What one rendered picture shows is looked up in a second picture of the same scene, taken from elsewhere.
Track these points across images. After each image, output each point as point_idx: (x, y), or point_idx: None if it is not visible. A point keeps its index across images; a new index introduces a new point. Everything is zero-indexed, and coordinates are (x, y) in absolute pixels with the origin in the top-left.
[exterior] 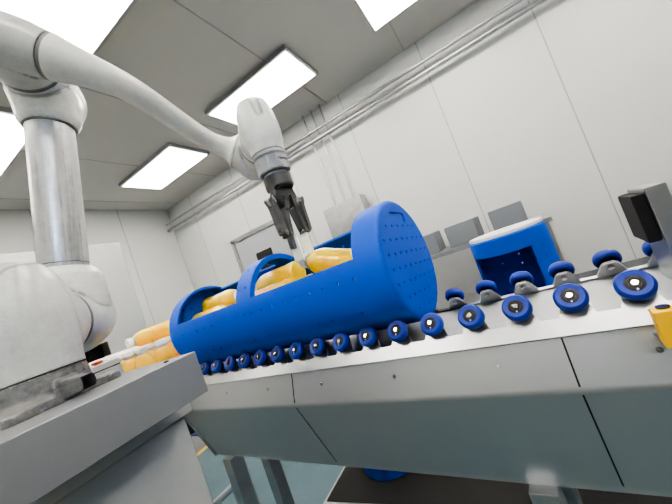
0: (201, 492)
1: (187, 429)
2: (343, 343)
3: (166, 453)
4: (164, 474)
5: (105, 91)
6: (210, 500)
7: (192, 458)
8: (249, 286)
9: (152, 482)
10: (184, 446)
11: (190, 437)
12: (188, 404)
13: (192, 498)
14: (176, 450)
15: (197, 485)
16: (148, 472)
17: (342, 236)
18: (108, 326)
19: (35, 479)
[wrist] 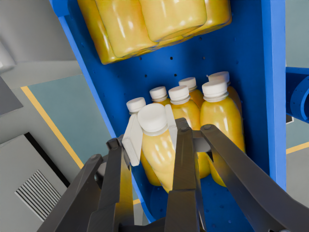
0: (44, 63)
1: (19, 62)
2: None
3: (8, 70)
4: (14, 71)
5: None
6: (52, 61)
7: (31, 63)
8: (50, 3)
9: (7, 74)
10: (21, 65)
11: (24, 62)
12: (10, 66)
13: (39, 66)
14: (16, 67)
15: (40, 64)
16: (1, 75)
17: (268, 138)
18: None
19: None
